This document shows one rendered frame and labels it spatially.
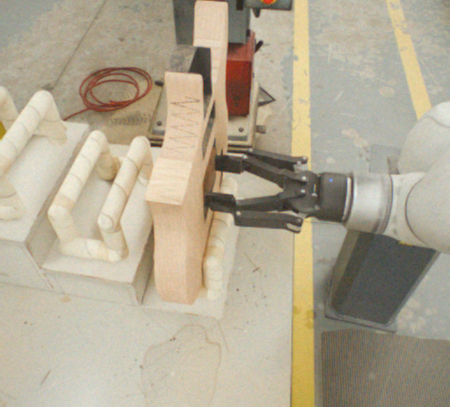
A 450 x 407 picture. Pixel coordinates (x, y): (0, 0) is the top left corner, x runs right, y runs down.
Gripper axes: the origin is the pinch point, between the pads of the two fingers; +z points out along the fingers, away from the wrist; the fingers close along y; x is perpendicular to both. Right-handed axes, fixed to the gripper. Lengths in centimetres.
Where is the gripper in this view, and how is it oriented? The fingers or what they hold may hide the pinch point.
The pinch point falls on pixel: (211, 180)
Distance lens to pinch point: 68.6
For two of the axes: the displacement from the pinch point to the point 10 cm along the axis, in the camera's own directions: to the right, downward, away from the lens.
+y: 1.8, -7.5, 6.4
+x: 0.0, -6.5, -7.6
